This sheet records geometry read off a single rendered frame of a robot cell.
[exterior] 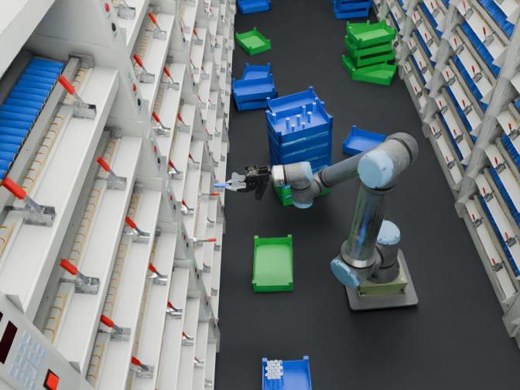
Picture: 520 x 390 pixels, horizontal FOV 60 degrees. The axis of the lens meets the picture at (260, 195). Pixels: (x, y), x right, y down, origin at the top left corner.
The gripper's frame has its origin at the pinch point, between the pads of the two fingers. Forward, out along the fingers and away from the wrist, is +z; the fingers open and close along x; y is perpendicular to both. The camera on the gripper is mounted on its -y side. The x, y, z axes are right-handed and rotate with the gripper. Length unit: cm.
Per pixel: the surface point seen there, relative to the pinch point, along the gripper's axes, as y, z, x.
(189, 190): 10.8, 14.1, 10.6
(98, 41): 95, 9, 48
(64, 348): 70, 13, 105
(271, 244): -60, -12, -11
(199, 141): 10.4, 11.7, -20.7
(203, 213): -9.5, 13.5, 5.7
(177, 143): 30.9, 13.7, 4.5
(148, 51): 71, 12, 7
